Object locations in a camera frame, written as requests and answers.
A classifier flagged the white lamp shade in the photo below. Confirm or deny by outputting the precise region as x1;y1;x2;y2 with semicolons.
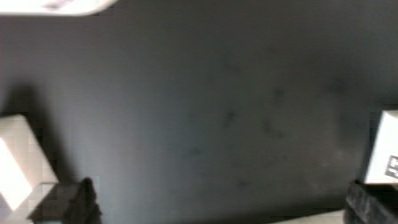
364;110;398;184

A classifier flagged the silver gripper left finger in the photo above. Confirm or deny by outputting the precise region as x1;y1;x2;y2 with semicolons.
29;178;101;224

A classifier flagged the white U-shaped fence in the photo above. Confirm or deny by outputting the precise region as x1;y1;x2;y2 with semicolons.
0;115;59;210

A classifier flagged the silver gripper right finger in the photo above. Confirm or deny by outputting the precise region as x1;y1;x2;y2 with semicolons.
345;181;398;224

